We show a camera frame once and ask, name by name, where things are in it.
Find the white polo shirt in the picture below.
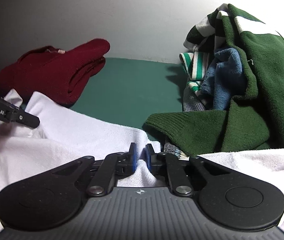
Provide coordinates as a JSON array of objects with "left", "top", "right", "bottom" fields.
[{"left": 0, "top": 89, "right": 284, "bottom": 239}]

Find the light blue knit garment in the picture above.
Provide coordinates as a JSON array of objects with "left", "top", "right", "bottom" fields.
[{"left": 199, "top": 46, "right": 247, "bottom": 111}]

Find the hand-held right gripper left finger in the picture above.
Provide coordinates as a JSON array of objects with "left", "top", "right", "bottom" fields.
[{"left": 51, "top": 142, "right": 137, "bottom": 197}]

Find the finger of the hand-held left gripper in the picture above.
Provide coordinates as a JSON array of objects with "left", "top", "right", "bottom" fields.
[{"left": 6, "top": 109, "right": 40, "bottom": 128}]

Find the dark red sweater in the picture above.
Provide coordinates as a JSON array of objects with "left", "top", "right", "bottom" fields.
[{"left": 0, "top": 39, "right": 111, "bottom": 105}]

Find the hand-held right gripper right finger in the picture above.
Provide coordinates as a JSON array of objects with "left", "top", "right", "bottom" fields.
[{"left": 145, "top": 144, "right": 232, "bottom": 197}]

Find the bright green white striped garment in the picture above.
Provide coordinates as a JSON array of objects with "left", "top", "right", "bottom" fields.
[{"left": 179, "top": 51, "right": 216, "bottom": 100}]

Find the grey plaid garment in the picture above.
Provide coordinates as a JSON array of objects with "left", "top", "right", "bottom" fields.
[{"left": 163, "top": 141, "right": 190, "bottom": 159}]

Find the pile of green clothes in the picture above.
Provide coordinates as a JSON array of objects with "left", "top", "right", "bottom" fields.
[{"left": 144, "top": 4, "right": 284, "bottom": 156}]

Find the dark green white striped shirt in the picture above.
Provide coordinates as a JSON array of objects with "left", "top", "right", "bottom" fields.
[{"left": 184, "top": 10, "right": 230, "bottom": 52}]

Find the grey knit garment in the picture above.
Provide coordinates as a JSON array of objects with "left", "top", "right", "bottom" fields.
[{"left": 182, "top": 87, "right": 207, "bottom": 113}]

